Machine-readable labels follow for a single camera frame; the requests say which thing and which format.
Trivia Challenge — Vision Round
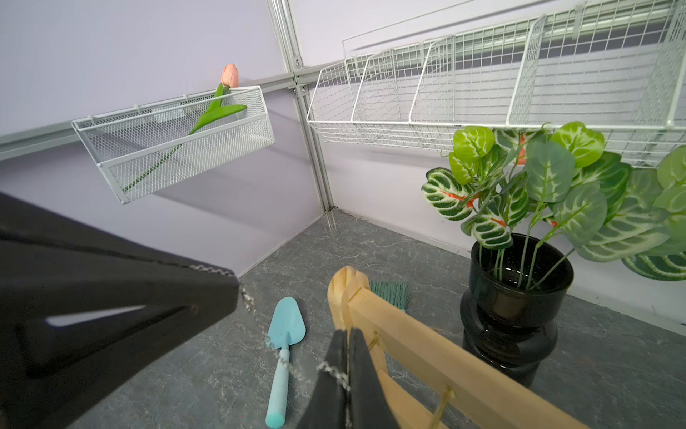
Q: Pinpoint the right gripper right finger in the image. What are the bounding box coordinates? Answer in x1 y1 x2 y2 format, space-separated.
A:
298 328 399 429

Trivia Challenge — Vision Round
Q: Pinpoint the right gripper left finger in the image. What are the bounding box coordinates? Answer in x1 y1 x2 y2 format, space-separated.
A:
1 195 239 428

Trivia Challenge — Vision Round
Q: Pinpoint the wooden jewelry display stand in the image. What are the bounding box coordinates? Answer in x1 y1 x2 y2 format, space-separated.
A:
328 266 582 428

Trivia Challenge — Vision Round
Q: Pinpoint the teal small shovel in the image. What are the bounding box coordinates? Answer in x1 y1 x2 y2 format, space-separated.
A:
265 297 307 428

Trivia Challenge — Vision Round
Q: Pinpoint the pink artificial tulip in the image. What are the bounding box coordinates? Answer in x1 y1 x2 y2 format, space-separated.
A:
123 64 248 191

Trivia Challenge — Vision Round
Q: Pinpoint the potted green plant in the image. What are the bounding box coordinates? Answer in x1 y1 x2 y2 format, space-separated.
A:
422 122 685 386

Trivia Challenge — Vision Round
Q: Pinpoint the white mesh wall basket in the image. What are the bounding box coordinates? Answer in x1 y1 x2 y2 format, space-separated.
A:
71 86 275 204

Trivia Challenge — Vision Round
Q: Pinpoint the white wire wall shelf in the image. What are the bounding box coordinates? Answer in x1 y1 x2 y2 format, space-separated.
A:
308 1 685 167

